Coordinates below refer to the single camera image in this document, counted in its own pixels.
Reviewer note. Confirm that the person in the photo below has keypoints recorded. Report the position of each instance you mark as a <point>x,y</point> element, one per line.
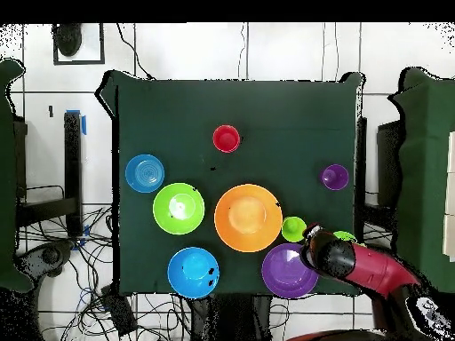
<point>67,39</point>

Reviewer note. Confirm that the black power strip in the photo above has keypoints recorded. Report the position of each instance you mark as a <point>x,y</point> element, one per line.
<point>119,312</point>

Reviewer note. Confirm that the large green bowl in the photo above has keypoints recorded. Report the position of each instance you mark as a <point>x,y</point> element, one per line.
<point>174,213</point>

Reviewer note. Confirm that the black stand beam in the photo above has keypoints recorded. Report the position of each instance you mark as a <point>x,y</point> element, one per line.
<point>362,160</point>

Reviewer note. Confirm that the black chair base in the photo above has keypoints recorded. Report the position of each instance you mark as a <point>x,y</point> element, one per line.
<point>49,255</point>

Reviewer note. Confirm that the purple bowl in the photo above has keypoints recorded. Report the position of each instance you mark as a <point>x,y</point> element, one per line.
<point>284,273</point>

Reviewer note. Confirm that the deep blue bowl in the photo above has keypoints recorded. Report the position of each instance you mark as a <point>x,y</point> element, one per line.
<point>192,273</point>

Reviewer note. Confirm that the green cup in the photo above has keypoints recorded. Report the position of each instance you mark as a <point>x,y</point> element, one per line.
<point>293,229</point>

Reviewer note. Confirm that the purple cup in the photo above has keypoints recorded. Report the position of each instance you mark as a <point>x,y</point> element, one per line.
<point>334,177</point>

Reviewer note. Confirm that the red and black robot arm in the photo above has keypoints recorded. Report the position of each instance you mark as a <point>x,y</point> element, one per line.
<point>373,270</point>

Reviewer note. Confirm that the white box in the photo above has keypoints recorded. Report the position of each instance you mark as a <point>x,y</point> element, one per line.
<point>450,195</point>

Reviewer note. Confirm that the shallow blue bowl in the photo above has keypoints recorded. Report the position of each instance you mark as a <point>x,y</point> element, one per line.
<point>144,173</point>

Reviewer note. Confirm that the dark green tablecloth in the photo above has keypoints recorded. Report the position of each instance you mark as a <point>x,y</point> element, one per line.
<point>213,117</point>

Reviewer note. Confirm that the green cloth side table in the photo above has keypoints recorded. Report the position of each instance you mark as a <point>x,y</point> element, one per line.
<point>7,177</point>
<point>426,177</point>

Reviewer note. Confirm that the large orange bowl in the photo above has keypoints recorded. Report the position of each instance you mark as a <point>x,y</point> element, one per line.
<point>249,218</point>

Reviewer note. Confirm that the orange-red cup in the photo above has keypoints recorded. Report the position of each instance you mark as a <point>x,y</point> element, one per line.
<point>226,138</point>

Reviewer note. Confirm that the small ribbed green bowl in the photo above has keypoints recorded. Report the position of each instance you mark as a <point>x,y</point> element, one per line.
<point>344,236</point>

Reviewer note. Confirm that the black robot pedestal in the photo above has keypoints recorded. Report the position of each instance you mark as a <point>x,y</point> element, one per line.
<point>231,319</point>

